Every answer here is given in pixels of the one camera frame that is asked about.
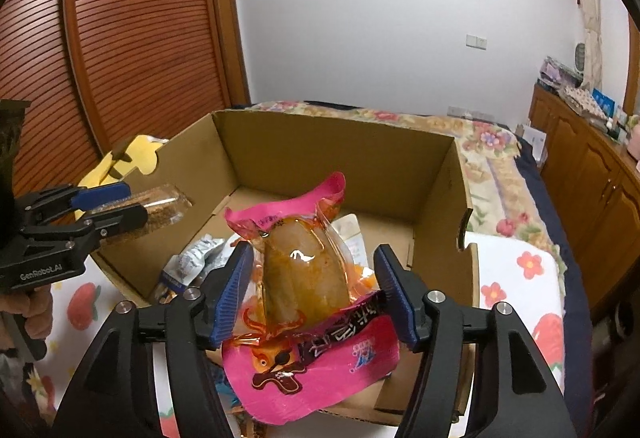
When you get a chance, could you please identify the stack of magazines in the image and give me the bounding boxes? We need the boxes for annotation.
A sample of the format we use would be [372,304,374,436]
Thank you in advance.
[537,56,583,91]

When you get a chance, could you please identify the white paper bag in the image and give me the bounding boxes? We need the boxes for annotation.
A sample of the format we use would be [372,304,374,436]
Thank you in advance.
[517,123,548,163]

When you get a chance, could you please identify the person's left hand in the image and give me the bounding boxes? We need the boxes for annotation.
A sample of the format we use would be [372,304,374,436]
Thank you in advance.
[0,290,54,350]

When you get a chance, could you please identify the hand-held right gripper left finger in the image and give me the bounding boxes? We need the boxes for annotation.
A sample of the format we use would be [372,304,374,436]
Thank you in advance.
[50,242,256,438]

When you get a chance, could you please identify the dark blue bed sheet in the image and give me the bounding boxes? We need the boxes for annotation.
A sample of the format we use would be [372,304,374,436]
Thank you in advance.
[512,125,606,369]

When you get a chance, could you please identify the yellow plush toy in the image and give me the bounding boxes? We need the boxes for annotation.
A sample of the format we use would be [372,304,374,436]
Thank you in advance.
[75,134,171,199]

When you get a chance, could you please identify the pink chicken snack packet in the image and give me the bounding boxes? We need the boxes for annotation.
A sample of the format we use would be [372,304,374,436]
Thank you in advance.
[220,172,403,426]

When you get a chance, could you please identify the clear brown bar packet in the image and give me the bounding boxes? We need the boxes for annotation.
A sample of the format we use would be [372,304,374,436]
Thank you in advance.
[97,184,193,246]

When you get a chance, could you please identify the blue snack packet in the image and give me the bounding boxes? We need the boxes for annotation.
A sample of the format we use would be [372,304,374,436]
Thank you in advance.
[212,360,246,419]

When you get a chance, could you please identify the small white fan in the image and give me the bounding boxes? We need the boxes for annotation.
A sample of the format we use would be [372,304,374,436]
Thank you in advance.
[574,42,593,77]

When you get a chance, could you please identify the wooden louvered wardrobe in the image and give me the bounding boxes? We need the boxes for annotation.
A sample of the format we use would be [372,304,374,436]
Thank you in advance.
[0,0,251,199]

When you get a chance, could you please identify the white wall socket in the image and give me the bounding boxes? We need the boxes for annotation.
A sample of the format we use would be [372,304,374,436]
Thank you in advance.
[446,105,493,119]

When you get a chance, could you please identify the pink vase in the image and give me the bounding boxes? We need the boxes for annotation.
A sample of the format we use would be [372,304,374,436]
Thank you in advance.
[625,115,640,159]

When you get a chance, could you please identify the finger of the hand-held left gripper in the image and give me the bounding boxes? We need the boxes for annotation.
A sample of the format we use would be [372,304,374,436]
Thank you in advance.
[15,183,132,226]
[22,205,149,249]

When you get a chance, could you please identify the brown cardboard box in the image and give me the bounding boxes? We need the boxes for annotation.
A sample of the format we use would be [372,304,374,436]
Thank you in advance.
[92,109,481,429]

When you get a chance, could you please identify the egg tray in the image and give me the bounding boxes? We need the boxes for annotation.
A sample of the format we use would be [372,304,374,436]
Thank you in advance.
[559,85,603,116]

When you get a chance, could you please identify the silver snack packet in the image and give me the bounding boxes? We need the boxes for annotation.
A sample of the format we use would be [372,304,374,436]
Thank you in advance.
[160,237,236,293]

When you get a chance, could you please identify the wooden cabinet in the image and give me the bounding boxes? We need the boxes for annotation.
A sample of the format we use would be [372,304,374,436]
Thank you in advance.
[529,84,640,319]

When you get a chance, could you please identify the blue box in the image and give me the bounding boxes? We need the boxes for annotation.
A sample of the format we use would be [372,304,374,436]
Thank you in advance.
[592,88,617,119]

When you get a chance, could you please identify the white fruit print blanket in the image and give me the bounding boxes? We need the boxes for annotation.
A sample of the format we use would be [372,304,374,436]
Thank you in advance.
[50,230,568,438]

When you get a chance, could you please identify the wooden door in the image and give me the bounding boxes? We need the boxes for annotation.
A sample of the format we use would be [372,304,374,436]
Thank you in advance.
[207,0,252,106]

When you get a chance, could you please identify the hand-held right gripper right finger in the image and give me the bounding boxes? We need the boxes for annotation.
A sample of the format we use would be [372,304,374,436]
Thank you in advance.
[372,244,581,438]

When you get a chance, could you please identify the white orange snack bag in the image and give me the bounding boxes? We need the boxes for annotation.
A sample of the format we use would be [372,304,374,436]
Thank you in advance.
[332,213,373,266]

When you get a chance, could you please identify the floral bedspread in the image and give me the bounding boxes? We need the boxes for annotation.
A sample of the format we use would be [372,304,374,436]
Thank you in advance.
[247,100,566,269]

